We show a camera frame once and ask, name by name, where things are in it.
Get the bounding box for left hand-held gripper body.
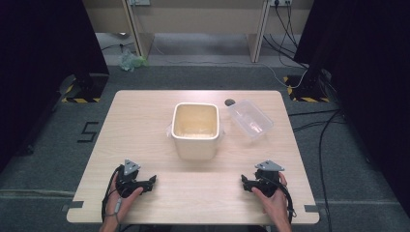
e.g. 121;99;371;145
114;159;148;198

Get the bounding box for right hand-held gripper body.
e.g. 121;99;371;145
253;159;286;198

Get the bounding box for person's left hand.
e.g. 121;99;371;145
105;175;145;223

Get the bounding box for person's right hand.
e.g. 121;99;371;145
250;172;292;224

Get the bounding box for white square bin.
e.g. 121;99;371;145
166;101;225;161

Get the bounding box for clear plastic container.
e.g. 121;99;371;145
226;99;275;139

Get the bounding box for black stand base striped tape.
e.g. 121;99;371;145
282;74;331;103
60;72;110;104

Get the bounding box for green plastic bag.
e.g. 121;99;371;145
117;51;150;73

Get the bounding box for black curtain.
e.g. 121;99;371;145
293;0;410;217
0;0;110;173

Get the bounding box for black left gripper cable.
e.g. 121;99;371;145
101;164;125;232

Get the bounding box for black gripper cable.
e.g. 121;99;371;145
101;164;125;232
267;175;298;224

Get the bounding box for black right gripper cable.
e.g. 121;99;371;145
267;175;298;224

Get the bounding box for black floor cables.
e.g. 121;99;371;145
287;108;347;232

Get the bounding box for white floor cable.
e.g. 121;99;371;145
151;42;309;90

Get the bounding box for thin black floor cable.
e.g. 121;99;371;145
101;42;135;54

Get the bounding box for black wall socket cables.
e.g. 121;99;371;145
261;2;311;70

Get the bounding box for beige wooden desk frame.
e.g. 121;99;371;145
81;0;314;64

